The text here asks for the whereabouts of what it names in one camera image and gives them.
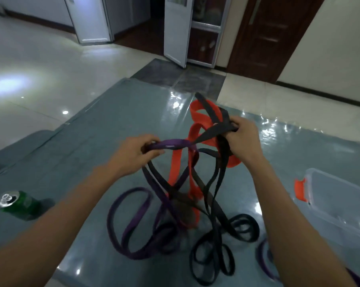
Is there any purple resistance band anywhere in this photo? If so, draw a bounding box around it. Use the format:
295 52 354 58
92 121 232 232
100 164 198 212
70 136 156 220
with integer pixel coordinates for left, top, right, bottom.
255 236 360 287
107 139 199 260

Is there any green drink can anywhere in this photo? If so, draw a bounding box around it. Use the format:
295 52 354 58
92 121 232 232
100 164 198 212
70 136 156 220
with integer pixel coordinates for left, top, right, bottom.
0 191 42 221

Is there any person's left hand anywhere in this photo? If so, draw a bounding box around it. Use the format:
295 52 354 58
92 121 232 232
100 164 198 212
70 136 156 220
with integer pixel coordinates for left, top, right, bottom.
107 134 166 178

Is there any person's right hand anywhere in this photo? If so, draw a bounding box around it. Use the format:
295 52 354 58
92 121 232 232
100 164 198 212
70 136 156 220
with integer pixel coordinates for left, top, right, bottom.
223 116 264 171

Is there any person's left forearm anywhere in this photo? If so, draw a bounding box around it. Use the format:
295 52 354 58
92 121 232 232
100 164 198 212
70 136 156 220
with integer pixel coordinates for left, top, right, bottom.
0 164 124 287

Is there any orange box latch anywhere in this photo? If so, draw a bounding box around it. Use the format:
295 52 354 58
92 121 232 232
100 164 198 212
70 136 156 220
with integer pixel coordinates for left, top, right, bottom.
294 178 308 202

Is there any clear plastic storage box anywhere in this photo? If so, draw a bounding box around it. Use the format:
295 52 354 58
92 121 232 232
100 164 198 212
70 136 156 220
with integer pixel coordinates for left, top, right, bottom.
294 168 360 266

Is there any orange resistance band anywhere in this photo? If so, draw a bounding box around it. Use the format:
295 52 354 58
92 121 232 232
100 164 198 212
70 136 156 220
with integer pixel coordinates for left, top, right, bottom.
167 99 242 230

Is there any grey upholstered seat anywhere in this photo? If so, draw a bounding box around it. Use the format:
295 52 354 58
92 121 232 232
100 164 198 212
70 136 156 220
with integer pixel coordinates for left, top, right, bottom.
0 130 59 177

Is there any brown wooden door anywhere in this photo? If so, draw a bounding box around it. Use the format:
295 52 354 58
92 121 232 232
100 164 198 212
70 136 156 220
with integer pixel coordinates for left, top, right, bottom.
227 0 327 84

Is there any person's right forearm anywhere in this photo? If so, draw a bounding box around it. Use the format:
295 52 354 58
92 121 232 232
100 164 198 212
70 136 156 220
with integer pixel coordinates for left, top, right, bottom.
247 160 358 287

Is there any silver door handle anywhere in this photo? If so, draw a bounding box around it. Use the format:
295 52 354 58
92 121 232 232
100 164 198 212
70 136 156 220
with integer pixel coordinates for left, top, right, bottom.
249 0 262 26

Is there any wide black resistance band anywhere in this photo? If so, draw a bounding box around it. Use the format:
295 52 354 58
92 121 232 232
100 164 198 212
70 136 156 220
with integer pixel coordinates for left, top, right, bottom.
193 92 240 218

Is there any thin black resistance band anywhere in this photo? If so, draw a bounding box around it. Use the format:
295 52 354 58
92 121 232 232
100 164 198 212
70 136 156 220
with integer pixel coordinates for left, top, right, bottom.
142 148 260 286

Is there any white glass-panel door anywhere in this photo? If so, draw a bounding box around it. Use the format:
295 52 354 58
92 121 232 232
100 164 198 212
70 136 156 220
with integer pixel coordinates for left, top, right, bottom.
163 0 195 68

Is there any white glass-panel door frame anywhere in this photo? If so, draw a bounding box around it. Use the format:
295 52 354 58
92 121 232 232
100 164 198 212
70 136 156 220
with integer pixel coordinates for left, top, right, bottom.
186 0 232 69

